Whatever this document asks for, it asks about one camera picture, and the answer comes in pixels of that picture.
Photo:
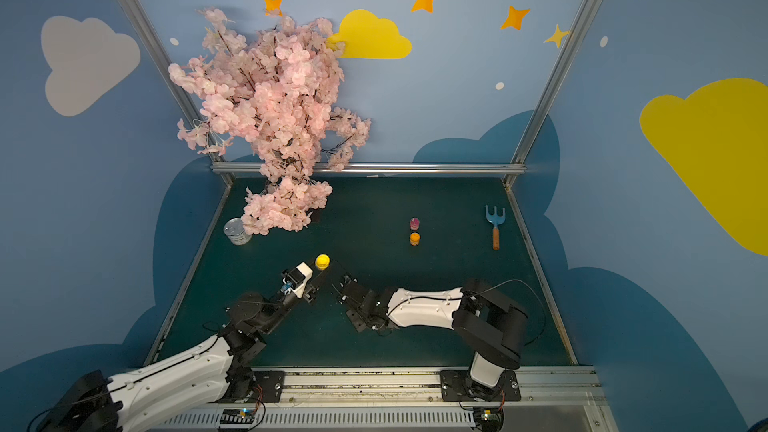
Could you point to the small circuit board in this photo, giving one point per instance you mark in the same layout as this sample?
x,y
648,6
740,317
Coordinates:
x,y
237,419

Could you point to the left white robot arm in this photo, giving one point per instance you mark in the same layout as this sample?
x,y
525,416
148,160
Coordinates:
x,y
219,367

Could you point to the aluminium frame left post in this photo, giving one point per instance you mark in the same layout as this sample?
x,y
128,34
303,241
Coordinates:
x,y
157,53

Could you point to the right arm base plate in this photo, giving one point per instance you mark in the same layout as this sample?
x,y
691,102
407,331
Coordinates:
x,y
458,386

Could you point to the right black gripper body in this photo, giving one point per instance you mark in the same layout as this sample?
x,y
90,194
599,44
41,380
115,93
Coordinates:
x,y
357,303

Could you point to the pink cherry blossom tree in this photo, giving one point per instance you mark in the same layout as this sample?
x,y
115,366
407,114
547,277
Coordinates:
x,y
278,93

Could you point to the magenta paint jar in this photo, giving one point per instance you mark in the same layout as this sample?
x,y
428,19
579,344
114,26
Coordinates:
x,y
414,224

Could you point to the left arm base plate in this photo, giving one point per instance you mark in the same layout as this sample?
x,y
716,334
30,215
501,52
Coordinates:
x,y
264,386

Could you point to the aluminium frame back bar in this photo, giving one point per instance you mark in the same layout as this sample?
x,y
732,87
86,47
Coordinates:
x,y
240,168

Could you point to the blue garden fork toy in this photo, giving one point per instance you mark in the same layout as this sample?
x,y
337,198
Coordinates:
x,y
496,218

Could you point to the aluminium frame right post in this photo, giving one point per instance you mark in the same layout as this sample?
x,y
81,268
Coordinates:
x,y
583,20

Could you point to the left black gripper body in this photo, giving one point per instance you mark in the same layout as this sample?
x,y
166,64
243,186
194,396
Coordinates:
x,y
309,290

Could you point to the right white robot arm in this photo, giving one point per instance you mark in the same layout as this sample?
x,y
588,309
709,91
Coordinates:
x,y
489,322

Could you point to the aluminium front rail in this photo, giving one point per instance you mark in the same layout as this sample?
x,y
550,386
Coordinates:
x,y
409,399

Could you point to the aluminium frame post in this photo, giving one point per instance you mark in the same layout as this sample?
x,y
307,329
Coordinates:
x,y
583,20
157,53

